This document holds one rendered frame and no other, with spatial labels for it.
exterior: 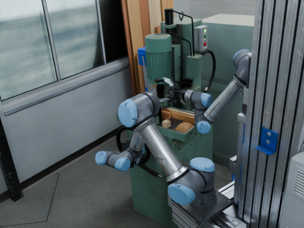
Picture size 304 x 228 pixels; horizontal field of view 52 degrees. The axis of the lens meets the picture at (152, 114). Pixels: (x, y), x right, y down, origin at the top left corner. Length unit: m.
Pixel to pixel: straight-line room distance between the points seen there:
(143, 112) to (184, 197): 0.41
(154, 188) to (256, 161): 1.19
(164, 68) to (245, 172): 0.91
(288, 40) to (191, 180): 0.69
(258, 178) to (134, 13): 2.52
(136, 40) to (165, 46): 1.57
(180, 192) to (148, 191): 1.16
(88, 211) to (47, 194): 0.50
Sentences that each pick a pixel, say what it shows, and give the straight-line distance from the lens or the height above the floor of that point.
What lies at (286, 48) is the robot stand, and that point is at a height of 1.61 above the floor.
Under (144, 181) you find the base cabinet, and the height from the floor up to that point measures 0.37.
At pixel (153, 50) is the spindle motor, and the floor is 1.40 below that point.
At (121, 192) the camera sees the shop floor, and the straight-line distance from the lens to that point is 3.01.
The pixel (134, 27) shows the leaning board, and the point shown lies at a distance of 3.57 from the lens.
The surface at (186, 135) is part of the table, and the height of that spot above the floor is 0.89.
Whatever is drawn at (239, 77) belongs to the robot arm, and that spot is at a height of 1.36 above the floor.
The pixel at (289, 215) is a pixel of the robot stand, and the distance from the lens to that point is 1.42.
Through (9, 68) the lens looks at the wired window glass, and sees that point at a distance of 2.98.
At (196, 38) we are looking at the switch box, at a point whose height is 1.41.
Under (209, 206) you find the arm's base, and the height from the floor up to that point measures 0.83.
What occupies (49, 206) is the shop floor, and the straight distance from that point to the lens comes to 3.05.
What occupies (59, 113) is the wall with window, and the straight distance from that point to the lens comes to 3.25.
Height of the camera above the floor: 1.91
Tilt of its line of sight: 26 degrees down
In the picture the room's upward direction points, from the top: 3 degrees counter-clockwise
